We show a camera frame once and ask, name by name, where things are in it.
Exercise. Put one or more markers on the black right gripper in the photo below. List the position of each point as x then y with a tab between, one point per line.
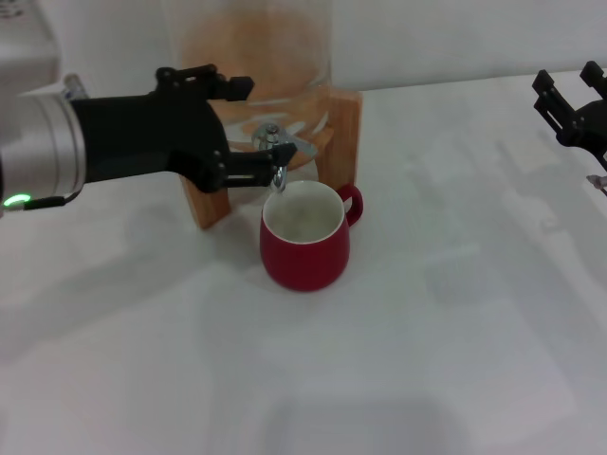
590	125

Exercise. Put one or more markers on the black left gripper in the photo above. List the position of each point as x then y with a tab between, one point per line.
152	137

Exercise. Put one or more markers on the chrome faucet tap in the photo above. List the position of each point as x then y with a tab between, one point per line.
268	135

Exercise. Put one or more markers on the red cup with white inside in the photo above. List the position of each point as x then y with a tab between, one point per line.
303	265

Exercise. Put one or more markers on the clear glass dispenser jar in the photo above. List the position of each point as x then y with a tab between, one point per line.
265	47

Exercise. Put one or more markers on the wooden dispenser stand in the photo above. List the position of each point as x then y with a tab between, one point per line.
341	142

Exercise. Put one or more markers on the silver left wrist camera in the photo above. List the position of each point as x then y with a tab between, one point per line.
23	47

